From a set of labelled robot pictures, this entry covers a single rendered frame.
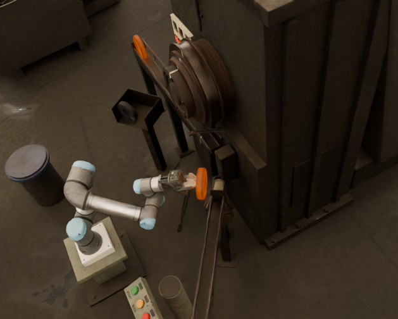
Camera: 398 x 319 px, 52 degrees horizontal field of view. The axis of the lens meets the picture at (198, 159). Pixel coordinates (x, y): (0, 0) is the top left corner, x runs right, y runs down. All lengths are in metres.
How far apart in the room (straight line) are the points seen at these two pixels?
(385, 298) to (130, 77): 2.83
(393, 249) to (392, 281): 0.21
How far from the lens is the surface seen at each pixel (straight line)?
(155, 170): 3.25
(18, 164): 3.18
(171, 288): 2.22
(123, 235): 3.01
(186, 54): 2.00
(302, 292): 2.72
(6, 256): 3.35
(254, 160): 2.11
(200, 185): 1.93
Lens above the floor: 2.56
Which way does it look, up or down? 52 degrees down
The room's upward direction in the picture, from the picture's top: 13 degrees counter-clockwise
